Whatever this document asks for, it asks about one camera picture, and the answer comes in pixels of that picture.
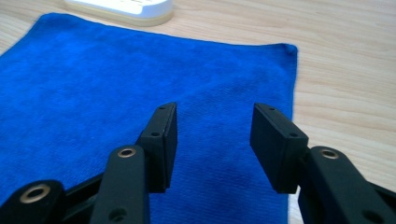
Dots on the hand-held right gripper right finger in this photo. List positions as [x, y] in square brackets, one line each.
[275, 146]

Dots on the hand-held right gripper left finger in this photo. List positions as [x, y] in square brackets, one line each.
[160, 146]

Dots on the white and beige tray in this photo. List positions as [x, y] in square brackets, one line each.
[127, 8]

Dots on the blue cloth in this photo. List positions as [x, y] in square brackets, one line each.
[130, 102]

